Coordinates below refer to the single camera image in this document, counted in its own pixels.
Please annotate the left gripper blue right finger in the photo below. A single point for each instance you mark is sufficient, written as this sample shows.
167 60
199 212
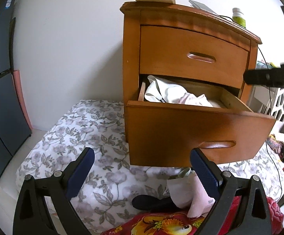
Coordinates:
208 173

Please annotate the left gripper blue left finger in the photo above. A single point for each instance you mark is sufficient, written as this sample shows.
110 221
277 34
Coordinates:
77 171

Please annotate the white small cloth with label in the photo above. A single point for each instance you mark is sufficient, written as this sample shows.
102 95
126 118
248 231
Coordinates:
189 193

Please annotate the wooden drawer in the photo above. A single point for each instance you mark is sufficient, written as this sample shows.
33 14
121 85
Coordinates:
163 134
191 55

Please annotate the navy blue garment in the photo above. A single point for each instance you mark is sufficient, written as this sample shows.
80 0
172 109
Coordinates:
155 205

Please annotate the pale pink garment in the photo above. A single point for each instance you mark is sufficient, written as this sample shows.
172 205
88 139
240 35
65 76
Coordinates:
191 99

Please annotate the pale green lace garment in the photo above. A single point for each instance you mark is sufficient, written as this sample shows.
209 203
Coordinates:
184 172

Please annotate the white cutout magazine rack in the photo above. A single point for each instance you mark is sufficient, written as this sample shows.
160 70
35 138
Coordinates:
274 106

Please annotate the red floral cushion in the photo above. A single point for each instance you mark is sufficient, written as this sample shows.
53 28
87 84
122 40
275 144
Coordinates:
179 223

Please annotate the colourful trinket pile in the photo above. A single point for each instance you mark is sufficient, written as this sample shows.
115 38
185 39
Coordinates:
276 146

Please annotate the green pill bottle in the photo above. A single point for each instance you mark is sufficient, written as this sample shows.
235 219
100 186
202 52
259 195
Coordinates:
238 17

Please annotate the dark blue cabinet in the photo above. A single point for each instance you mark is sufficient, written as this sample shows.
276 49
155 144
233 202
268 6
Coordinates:
14 129

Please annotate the wooden nightstand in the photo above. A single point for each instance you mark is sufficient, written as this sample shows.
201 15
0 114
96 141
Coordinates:
139 14

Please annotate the white garment with black label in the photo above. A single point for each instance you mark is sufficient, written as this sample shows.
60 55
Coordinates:
163 91

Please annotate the phone on nightstand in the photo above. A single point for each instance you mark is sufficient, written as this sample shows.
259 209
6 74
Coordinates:
201 6

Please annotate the pink board by cabinet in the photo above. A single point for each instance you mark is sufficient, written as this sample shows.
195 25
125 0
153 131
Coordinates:
19 92

